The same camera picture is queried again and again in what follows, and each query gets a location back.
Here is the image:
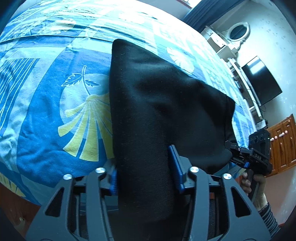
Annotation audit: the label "blue patterned bedspread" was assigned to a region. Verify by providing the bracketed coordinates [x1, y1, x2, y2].
[1, 1, 255, 205]

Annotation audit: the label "white oval framed mirror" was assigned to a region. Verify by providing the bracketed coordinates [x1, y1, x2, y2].
[226, 22, 250, 48]

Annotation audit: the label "white dresser shelf unit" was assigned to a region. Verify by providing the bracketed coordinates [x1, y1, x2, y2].
[201, 26, 267, 130]

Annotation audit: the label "dark blue curtain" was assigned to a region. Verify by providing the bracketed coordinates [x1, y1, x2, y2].
[182, 0, 244, 33]

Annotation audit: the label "right forearm striped sleeve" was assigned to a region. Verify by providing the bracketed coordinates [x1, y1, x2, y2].
[259, 203, 280, 238]

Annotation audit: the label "brown wooden cabinet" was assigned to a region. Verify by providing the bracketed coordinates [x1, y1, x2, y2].
[267, 114, 296, 177]

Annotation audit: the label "black pants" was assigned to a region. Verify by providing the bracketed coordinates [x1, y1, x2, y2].
[109, 39, 236, 240]

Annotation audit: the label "black flat screen television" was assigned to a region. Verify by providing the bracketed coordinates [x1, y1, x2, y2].
[241, 56, 282, 106]

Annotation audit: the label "person's right hand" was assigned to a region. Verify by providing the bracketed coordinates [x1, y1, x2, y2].
[240, 172, 269, 212]

